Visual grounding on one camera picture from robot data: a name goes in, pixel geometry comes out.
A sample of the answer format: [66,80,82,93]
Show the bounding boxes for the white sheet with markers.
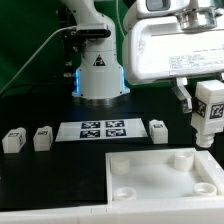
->
[56,118,147,142]

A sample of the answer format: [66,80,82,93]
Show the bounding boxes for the white square tabletop tray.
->
[106,148,224,202]

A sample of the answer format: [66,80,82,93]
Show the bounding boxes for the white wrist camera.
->
[123,0,224,31]

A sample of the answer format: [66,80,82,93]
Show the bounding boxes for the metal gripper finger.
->
[171,77,192,113]

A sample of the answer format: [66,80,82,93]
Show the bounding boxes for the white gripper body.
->
[122,16,224,85]

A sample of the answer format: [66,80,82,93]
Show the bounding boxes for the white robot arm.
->
[61,0,224,113]

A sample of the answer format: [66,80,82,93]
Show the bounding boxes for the white camera cable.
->
[0,25,78,96]

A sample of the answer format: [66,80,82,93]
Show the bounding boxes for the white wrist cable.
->
[114,0,128,38]

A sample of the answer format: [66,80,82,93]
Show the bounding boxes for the grey camera on stand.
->
[71,23,111,38]

